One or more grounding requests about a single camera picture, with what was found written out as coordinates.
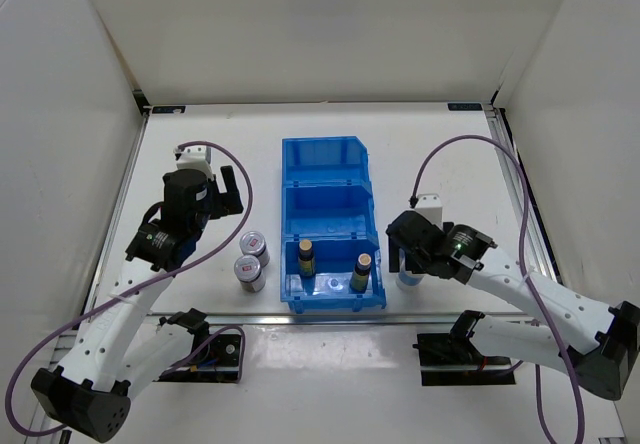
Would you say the yellow-label brown bottle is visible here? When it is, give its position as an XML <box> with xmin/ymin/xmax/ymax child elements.
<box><xmin>298</xmin><ymin>239</ymin><xmax>315</xmax><ymax>278</ymax></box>
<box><xmin>349</xmin><ymin>253</ymin><xmax>372</xmax><ymax>294</ymax></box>

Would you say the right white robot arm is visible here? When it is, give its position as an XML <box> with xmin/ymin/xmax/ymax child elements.
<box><xmin>386</xmin><ymin>210</ymin><xmax>639</xmax><ymax>401</ymax></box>

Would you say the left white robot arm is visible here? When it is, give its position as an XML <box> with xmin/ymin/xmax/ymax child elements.
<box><xmin>31</xmin><ymin>166</ymin><xmax>244</xmax><ymax>443</ymax></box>

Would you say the blue-white shaker, rear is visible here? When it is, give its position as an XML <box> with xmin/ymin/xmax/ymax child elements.
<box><xmin>388</xmin><ymin>241</ymin><xmax>402</xmax><ymax>273</ymax></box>

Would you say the blue-white shaker, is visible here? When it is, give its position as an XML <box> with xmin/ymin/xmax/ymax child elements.
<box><xmin>395</xmin><ymin>270</ymin><xmax>424</xmax><ymax>292</ymax></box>
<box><xmin>388</xmin><ymin>241</ymin><xmax>402</xmax><ymax>273</ymax></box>

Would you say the blue-white shaker, front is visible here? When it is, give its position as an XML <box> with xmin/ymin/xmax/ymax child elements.
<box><xmin>395</xmin><ymin>270</ymin><xmax>424</xmax><ymax>292</ymax></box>

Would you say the dark spice jar, rear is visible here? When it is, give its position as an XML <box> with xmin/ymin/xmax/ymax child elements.
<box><xmin>239</xmin><ymin>231</ymin><xmax>270</xmax><ymax>267</ymax></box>

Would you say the dark spice jar, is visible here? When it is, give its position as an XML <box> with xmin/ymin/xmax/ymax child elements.
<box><xmin>239</xmin><ymin>231</ymin><xmax>270</xmax><ymax>267</ymax></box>
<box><xmin>234</xmin><ymin>255</ymin><xmax>266</xmax><ymax>293</ymax></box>

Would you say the dark spice jar, front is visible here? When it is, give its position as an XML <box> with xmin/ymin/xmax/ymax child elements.
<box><xmin>234</xmin><ymin>255</ymin><xmax>266</xmax><ymax>293</ymax></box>

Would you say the blue three-compartment plastic bin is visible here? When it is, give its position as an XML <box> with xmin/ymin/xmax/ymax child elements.
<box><xmin>280</xmin><ymin>136</ymin><xmax>386</xmax><ymax>314</ymax></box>

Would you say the left blue corner label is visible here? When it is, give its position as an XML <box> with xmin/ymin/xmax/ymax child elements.
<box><xmin>151</xmin><ymin>105</ymin><xmax>186</xmax><ymax>114</ymax></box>

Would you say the blue corner label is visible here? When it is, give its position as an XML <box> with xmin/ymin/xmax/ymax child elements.
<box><xmin>151</xmin><ymin>105</ymin><xmax>186</xmax><ymax>114</ymax></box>
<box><xmin>447</xmin><ymin>102</ymin><xmax>483</xmax><ymax>112</ymax></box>

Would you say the right blue corner label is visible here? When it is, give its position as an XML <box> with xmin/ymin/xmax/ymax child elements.
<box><xmin>447</xmin><ymin>102</ymin><xmax>483</xmax><ymax>112</ymax></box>

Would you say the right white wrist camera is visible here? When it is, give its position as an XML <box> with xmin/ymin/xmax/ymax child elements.
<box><xmin>413</xmin><ymin>194</ymin><xmax>443</xmax><ymax>228</ymax></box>

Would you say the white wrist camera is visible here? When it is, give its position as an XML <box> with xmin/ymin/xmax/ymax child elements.
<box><xmin>174</xmin><ymin>145</ymin><xmax>214</xmax><ymax>179</ymax></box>
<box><xmin>413</xmin><ymin>194</ymin><xmax>443</xmax><ymax>228</ymax></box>

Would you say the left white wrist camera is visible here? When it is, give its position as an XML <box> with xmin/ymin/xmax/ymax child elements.
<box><xmin>174</xmin><ymin>145</ymin><xmax>214</xmax><ymax>179</ymax></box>

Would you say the left aluminium side rail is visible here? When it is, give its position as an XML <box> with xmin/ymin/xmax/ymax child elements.
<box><xmin>69</xmin><ymin>108</ymin><xmax>144</xmax><ymax>318</ymax></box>

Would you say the aluminium side rail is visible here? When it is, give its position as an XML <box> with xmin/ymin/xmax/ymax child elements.
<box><xmin>69</xmin><ymin>108</ymin><xmax>144</xmax><ymax>318</ymax></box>
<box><xmin>485</xmin><ymin>107</ymin><xmax>562</xmax><ymax>284</ymax></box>

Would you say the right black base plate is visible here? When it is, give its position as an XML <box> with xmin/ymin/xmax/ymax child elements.
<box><xmin>413</xmin><ymin>333</ymin><xmax>516</xmax><ymax>387</ymax></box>

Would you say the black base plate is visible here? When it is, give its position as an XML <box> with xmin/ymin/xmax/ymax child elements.
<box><xmin>157</xmin><ymin>326</ymin><xmax>246</xmax><ymax>384</ymax></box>
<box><xmin>413</xmin><ymin>333</ymin><xmax>516</xmax><ymax>387</ymax></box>

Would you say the right aluminium side rail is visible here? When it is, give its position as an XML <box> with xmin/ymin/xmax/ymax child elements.
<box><xmin>485</xmin><ymin>107</ymin><xmax>562</xmax><ymax>284</ymax></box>

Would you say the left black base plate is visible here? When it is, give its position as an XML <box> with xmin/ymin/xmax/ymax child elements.
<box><xmin>157</xmin><ymin>326</ymin><xmax>246</xmax><ymax>384</ymax></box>

